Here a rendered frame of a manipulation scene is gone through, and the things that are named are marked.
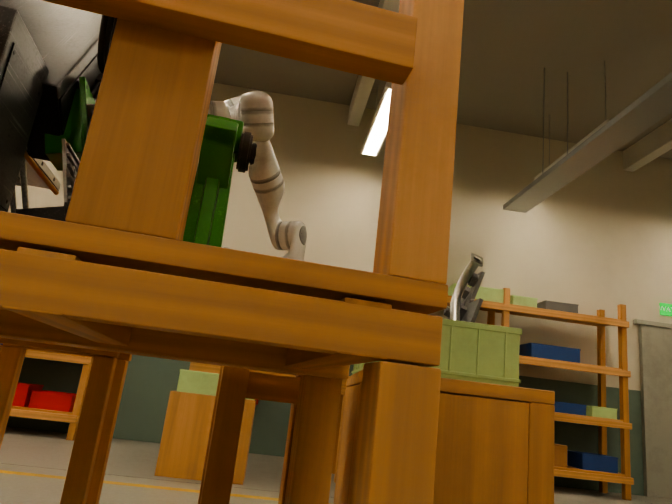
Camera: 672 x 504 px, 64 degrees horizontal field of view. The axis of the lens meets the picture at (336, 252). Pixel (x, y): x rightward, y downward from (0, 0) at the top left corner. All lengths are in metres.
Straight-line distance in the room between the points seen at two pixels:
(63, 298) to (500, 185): 7.28
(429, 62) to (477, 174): 6.81
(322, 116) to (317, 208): 1.32
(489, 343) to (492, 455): 0.31
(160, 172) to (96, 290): 0.18
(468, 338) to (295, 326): 0.95
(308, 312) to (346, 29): 0.41
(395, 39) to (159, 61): 0.34
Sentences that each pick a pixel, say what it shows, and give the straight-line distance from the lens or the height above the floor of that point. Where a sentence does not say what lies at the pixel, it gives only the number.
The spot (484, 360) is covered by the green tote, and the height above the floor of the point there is 0.86.
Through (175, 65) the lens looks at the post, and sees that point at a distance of 0.84.
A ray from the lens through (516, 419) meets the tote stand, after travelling 1.57.
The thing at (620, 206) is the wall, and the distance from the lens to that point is 8.55.
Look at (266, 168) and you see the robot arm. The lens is 1.54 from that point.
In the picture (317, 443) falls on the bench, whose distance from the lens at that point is 1.35.
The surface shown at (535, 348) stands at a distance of 6.82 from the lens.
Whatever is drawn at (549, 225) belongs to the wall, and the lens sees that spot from 7.90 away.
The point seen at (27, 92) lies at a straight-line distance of 1.11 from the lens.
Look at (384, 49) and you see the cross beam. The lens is 0.85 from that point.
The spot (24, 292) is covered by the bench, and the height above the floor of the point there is 0.78.
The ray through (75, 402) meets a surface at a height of 0.37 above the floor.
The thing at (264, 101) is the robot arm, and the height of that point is 1.28.
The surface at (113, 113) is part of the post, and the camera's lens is 0.81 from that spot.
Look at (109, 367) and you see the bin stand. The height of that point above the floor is 0.71.
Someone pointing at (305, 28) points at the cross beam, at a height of 1.21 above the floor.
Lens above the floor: 0.70
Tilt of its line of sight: 15 degrees up
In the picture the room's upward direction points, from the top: 7 degrees clockwise
